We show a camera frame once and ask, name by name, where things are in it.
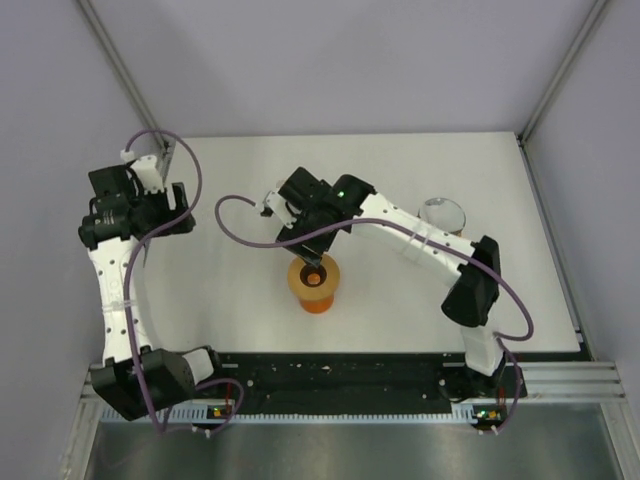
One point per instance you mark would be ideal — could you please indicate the orange liquid glass flask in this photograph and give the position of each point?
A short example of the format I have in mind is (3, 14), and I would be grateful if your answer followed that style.
(316, 293)

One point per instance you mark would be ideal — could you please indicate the aluminium frame post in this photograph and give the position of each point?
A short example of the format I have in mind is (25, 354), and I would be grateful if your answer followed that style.
(579, 42)
(115, 62)

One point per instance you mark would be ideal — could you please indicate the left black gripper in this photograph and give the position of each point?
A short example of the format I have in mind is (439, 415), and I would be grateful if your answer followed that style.
(161, 198)

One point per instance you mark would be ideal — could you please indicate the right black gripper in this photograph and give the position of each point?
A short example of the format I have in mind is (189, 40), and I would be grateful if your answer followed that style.
(318, 248)

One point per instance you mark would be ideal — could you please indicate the grey slotted cable duct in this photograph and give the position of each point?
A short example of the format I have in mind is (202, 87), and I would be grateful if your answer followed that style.
(210, 414)

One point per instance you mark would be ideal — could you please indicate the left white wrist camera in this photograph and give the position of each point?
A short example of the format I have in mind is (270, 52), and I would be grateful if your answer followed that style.
(151, 170)

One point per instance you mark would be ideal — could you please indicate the aluminium front rail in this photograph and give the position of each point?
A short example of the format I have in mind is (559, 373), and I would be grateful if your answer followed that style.
(550, 381)

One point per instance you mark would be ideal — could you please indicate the right aluminium frame post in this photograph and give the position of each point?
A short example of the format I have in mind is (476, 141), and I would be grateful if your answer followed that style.
(579, 42)

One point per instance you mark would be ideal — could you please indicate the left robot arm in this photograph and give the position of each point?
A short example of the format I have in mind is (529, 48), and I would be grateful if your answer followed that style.
(137, 371)

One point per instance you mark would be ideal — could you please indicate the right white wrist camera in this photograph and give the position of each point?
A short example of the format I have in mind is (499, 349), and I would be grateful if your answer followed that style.
(274, 204)

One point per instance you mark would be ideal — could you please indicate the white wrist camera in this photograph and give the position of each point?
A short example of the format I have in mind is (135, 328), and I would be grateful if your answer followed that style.
(274, 204)
(151, 170)

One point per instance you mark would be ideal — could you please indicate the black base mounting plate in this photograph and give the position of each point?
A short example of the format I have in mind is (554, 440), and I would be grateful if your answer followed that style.
(356, 383)

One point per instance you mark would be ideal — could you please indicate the left aluminium frame post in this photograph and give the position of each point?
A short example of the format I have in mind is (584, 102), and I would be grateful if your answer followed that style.
(115, 62)

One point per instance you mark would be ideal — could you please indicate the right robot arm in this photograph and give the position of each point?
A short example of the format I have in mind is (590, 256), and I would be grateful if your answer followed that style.
(467, 268)

